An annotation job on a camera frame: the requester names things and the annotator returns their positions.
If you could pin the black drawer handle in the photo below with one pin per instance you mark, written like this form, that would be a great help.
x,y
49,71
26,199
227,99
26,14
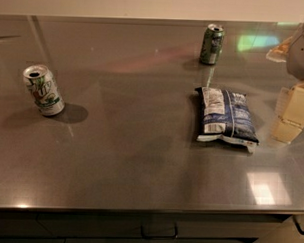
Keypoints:
x,y
159,231

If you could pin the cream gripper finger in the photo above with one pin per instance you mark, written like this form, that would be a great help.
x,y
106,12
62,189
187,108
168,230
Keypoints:
x,y
289,114
279,53

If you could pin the black side handle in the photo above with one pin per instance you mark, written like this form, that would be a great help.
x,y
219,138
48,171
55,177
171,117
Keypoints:
x,y
298,225

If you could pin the white 7up can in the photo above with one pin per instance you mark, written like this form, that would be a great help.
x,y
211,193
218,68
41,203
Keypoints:
x,y
40,82

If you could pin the green soda can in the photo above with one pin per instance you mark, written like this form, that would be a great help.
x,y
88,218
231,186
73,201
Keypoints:
x,y
212,44

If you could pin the blue chip bag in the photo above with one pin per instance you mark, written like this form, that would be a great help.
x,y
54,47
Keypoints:
x,y
224,115

